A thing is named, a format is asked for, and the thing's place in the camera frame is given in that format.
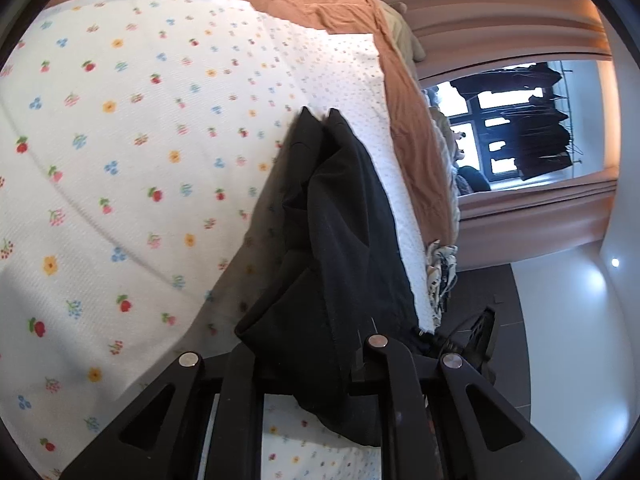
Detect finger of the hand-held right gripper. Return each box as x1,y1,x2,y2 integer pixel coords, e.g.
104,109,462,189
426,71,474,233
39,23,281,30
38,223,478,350
440,306,498,378

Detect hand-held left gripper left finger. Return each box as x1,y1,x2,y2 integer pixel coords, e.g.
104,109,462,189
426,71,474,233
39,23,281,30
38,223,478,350
59,345,264,480

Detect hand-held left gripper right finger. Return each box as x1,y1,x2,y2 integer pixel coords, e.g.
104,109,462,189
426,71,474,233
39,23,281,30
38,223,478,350
349,333,583,480

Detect black garment with yellow trim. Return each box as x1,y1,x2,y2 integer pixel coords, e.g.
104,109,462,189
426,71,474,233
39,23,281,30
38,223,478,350
234,106,442,448

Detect dark hanging clothes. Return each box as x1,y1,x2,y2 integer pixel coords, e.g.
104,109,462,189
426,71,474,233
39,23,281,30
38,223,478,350
449,61,585,182

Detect patterned cloth pile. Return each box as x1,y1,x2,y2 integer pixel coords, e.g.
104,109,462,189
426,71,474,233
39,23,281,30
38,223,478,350
424,241,459,327

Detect dark round cushion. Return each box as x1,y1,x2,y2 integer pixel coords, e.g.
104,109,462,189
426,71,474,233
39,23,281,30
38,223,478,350
456,165,492,197

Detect cream blanket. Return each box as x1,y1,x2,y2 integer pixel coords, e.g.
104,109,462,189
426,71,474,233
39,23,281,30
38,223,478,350
429,105,463,243

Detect black framed window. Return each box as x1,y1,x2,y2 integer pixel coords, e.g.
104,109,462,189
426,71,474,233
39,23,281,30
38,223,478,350
421,59,610,192

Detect brown duvet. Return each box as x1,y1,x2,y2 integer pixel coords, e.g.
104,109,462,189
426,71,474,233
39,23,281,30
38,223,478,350
47,0,465,243

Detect white floral bed sheet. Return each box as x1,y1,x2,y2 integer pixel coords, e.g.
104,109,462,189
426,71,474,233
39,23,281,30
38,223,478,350
0,0,437,480

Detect beige plush toy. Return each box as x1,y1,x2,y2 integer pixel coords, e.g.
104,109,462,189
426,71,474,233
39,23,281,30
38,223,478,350
382,1,427,62

